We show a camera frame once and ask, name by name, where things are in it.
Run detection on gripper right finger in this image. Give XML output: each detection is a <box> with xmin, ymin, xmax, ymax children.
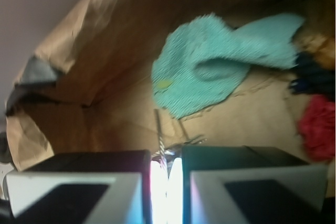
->
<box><xmin>182</xmin><ymin>146</ymin><xmax>328</xmax><ymax>223</ymax></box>

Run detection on red fabric flower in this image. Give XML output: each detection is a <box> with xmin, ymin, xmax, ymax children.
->
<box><xmin>298</xmin><ymin>94</ymin><xmax>335</xmax><ymax>161</ymax></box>

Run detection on brown striped seashell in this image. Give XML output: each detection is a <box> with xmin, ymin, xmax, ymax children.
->
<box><xmin>293</xmin><ymin>32</ymin><xmax>335</xmax><ymax>71</ymax></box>

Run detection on teal terry cloth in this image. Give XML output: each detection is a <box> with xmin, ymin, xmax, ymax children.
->
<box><xmin>151</xmin><ymin>13</ymin><xmax>305</xmax><ymax>119</ymax></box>

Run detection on navy blue rope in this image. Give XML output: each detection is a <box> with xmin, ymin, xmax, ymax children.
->
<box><xmin>287</xmin><ymin>52</ymin><xmax>336</xmax><ymax>96</ymax></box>

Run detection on brown paper bag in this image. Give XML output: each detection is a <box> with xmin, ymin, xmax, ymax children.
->
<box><xmin>6</xmin><ymin>0</ymin><xmax>335</xmax><ymax>170</ymax></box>

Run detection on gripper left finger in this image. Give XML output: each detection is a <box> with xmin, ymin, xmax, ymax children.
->
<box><xmin>5</xmin><ymin>150</ymin><xmax>152</xmax><ymax>223</ymax></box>

